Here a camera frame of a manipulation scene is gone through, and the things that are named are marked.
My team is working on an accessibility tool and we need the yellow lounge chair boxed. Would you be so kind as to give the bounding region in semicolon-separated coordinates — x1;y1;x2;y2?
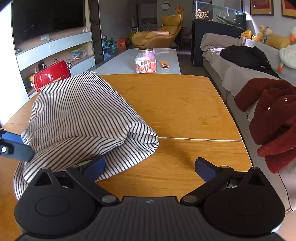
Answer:
132;14;184;48

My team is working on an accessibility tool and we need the striped black and white shirt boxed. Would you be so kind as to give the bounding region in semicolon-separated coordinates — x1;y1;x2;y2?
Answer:
13;71;160;201

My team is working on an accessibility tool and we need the glass jar with pink label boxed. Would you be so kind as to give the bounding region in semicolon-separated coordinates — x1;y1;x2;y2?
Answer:
135;48;158;74

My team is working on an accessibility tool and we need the clear plastic toy container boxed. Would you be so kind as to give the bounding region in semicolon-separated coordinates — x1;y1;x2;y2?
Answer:
70;46;89;59

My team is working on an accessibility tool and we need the glass fish tank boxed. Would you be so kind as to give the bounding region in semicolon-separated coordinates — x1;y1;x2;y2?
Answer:
193;1;247;29

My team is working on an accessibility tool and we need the grey sofa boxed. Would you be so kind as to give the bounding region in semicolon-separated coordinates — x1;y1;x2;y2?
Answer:
200;33;296;211

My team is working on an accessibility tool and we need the red fleece coat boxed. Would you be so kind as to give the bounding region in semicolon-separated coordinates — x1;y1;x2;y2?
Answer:
234;78;296;174

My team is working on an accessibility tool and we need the small yellow duck plush toy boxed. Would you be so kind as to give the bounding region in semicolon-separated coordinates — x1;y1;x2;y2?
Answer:
252;25;266;42

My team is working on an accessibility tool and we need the yellow pillow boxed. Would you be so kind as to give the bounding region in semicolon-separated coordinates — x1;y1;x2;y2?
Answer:
266;34;291;50

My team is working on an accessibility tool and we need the beige blanket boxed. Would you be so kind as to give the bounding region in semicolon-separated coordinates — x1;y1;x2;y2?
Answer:
200;33;245;63

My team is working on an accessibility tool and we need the white coffee table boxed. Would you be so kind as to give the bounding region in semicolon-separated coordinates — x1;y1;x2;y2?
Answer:
87;48;181;75

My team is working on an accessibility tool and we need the red framed character picture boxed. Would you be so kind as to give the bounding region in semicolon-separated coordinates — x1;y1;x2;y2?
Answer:
281;0;296;19

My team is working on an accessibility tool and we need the red goblet-shaped appliance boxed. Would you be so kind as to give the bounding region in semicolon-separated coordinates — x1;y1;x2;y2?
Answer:
33;60;72;93

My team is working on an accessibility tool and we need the grey and wood TV cabinet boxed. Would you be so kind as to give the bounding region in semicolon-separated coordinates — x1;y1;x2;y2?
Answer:
13;25;96;98

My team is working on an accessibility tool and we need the white duck plush toy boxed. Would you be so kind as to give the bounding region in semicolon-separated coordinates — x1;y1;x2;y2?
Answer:
277;27;296;72

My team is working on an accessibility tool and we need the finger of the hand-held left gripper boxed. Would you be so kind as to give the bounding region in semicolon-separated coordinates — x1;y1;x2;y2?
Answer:
0;128;35;162

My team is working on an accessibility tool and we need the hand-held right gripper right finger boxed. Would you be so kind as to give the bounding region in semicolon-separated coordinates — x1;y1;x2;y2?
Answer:
180;157;271;206

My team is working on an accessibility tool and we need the red framed gourd picture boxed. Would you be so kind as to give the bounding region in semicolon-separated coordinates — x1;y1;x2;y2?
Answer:
250;0;274;16

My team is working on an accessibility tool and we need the black television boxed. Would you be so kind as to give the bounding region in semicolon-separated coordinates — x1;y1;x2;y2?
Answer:
11;0;86;43

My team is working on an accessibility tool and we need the dark fish tank cabinet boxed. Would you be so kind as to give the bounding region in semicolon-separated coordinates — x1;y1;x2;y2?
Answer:
191;19;247;67

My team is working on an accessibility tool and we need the small doll plush toy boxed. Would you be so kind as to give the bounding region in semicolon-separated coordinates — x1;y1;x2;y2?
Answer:
264;27;273;43

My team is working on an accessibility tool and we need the black jacket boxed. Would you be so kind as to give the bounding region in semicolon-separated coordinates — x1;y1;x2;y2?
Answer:
220;45;280;78

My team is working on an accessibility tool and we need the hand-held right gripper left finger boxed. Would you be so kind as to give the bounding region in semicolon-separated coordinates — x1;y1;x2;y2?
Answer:
29;156;120;207

